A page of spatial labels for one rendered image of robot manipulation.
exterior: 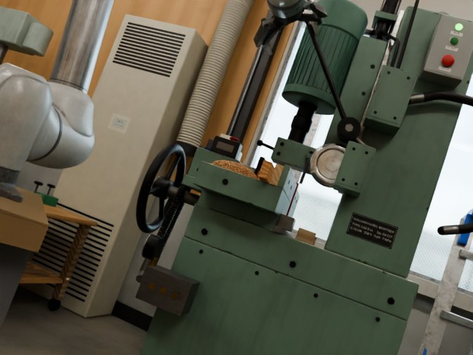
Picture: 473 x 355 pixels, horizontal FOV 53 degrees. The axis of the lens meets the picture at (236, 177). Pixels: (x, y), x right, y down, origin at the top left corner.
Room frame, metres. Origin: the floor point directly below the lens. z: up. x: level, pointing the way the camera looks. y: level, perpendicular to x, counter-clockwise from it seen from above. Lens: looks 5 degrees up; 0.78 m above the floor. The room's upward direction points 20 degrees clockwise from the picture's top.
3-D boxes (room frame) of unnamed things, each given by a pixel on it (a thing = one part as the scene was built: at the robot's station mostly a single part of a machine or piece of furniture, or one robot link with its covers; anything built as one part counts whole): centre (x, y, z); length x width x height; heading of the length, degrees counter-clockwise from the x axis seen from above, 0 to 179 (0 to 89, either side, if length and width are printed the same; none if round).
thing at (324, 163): (1.26, -0.23, 1.02); 0.12 x 0.03 x 0.12; 78
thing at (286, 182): (1.40, -0.17, 0.93); 0.60 x 0.02 x 0.06; 168
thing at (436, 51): (1.20, -0.41, 1.40); 0.10 x 0.06 x 0.16; 78
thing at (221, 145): (1.44, 0.06, 0.99); 0.13 x 0.11 x 0.06; 168
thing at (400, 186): (1.35, -0.41, 1.16); 0.22 x 0.22 x 0.72; 78
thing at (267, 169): (1.35, -0.12, 0.92); 0.62 x 0.02 x 0.04; 168
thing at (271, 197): (1.43, -0.02, 0.87); 0.61 x 0.30 x 0.06; 168
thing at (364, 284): (1.38, -0.25, 0.76); 0.57 x 0.45 x 0.09; 78
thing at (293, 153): (1.40, -0.15, 1.03); 0.14 x 0.07 x 0.09; 78
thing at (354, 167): (1.21, -0.28, 1.02); 0.09 x 0.07 x 0.12; 168
